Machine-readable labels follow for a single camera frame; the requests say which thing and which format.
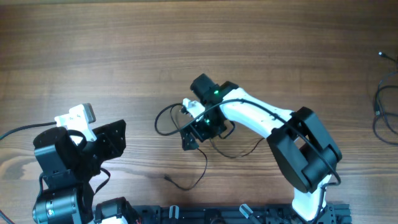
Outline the black aluminium base frame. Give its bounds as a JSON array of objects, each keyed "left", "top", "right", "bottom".
[{"left": 93, "top": 198, "right": 352, "bottom": 224}]

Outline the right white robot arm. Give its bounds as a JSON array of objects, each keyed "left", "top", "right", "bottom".
[{"left": 180, "top": 74, "right": 342, "bottom": 223}]

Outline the thick black usb cable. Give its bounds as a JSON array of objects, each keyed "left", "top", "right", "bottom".
[{"left": 372, "top": 70, "right": 398, "bottom": 146}]

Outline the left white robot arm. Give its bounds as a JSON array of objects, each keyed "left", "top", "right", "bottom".
[{"left": 32, "top": 119, "right": 126, "bottom": 223}]

